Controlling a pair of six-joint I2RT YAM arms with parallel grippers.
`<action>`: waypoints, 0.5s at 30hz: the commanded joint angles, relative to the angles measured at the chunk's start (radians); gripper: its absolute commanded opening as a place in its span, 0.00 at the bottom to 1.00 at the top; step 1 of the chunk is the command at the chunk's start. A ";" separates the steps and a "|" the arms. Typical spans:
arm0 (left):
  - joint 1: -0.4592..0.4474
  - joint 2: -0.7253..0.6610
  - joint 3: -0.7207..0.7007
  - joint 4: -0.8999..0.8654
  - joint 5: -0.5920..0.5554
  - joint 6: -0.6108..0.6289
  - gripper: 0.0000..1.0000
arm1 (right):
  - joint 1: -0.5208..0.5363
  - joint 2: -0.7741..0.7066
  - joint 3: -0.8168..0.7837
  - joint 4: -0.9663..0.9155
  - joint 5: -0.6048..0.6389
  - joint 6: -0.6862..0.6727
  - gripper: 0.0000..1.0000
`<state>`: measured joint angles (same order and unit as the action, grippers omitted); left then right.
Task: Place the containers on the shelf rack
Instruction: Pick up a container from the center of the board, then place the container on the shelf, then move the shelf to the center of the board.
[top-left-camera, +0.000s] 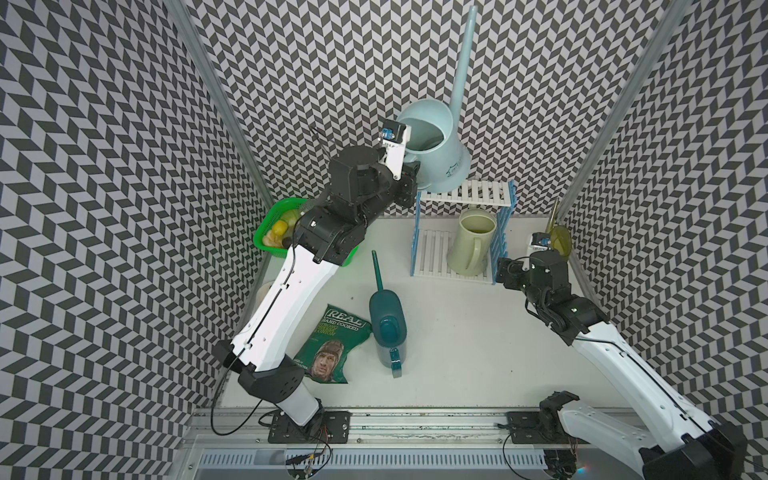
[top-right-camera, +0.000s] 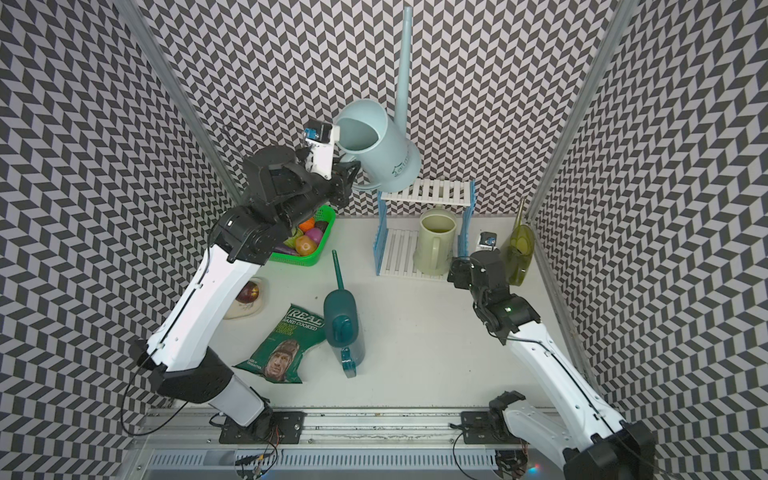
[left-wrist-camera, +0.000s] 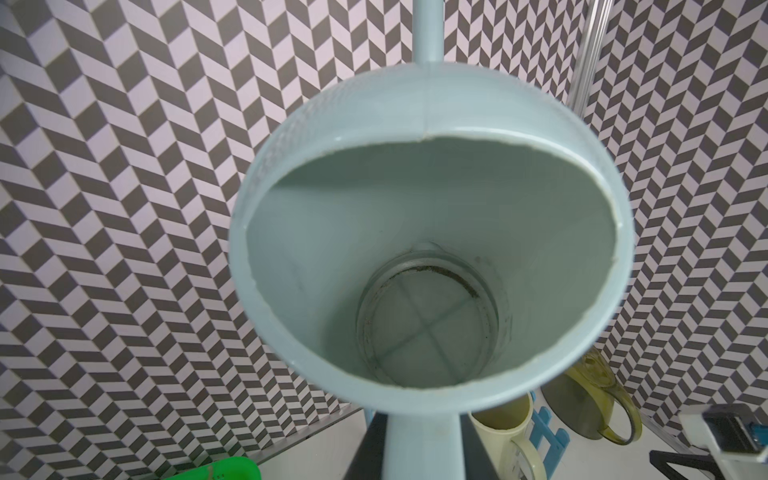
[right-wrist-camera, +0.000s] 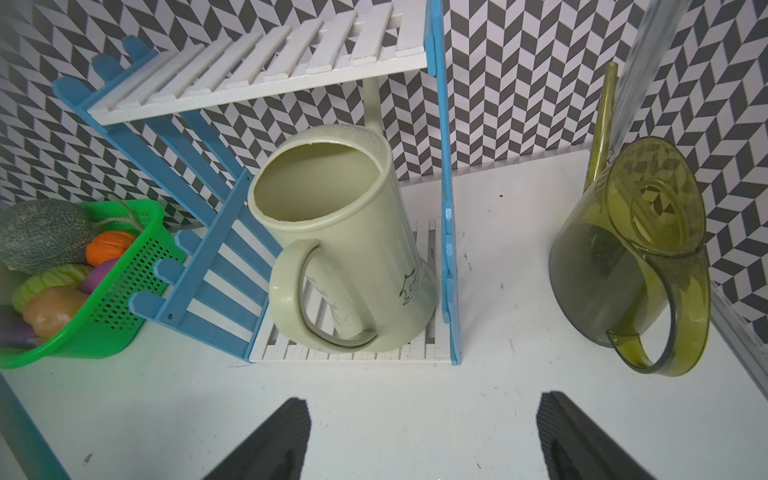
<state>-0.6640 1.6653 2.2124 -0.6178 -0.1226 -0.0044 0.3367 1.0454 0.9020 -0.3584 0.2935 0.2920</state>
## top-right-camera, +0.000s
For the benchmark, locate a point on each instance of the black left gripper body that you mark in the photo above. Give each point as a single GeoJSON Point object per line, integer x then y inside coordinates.
{"type": "Point", "coordinates": [313, 192]}

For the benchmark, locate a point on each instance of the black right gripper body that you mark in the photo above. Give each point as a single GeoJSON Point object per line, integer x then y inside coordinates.
{"type": "Point", "coordinates": [461, 268]}

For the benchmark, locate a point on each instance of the red apple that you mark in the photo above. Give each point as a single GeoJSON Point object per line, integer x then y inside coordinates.
{"type": "Point", "coordinates": [250, 293]}

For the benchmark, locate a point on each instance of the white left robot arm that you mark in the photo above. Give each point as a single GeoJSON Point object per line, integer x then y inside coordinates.
{"type": "Point", "coordinates": [178, 357]}

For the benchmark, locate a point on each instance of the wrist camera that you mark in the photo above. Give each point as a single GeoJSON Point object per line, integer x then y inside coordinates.
{"type": "Point", "coordinates": [320, 138]}
{"type": "Point", "coordinates": [487, 241]}

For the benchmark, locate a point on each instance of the metal base rail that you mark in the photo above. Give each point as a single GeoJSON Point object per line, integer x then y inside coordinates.
{"type": "Point", "coordinates": [324, 443]}

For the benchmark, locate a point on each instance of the green plastic basket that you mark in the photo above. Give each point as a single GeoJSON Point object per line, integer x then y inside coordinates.
{"type": "Point", "coordinates": [324, 213]}

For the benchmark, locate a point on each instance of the magenta toy fruit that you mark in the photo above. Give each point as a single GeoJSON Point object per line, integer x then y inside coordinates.
{"type": "Point", "coordinates": [315, 234]}

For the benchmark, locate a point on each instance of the orange toy fruit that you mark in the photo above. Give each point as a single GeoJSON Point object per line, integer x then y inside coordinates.
{"type": "Point", "coordinates": [307, 225]}

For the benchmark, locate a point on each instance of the dark teal watering can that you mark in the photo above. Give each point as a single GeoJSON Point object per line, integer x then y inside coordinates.
{"type": "Point", "coordinates": [342, 325]}

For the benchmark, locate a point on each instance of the purple eggplant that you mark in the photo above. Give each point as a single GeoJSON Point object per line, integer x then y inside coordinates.
{"type": "Point", "coordinates": [286, 250]}

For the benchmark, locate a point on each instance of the dark plum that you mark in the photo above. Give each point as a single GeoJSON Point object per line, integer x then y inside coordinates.
{"type": "Point", "coordinates": [321, 225]}

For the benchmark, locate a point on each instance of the olive transparent watering can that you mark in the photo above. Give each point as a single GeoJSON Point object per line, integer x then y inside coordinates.
{"type": "Point", "coordinates": [518, 251]}

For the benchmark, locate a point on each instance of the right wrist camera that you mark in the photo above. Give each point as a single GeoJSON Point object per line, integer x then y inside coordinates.
{"type": "Point", "coordinates": [487, 241]}

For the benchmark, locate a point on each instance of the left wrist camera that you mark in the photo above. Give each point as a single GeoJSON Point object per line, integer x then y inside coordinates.
{"type": "Point", "coordinates": [320, 138]}

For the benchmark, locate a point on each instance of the white dish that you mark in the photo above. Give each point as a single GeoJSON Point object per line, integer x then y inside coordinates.
{"type": "Point", "coordinates": [238, 310]}

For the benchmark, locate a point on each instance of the green chips bag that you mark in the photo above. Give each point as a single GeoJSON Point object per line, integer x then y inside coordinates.
{"type": "Point", "coordinates": [278, 358]}

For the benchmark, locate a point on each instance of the light blue watering can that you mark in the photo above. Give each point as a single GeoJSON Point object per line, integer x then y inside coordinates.
{"type": "Point", "coordinates": [379, 142]}

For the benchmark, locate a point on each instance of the pale green watering can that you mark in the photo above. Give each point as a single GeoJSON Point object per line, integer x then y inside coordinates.
{"type": "Point", "coordinates": [435, 241]}

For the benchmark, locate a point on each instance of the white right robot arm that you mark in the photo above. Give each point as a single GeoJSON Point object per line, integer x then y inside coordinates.
{"type": "Point", "coordinates": [591, 440]}

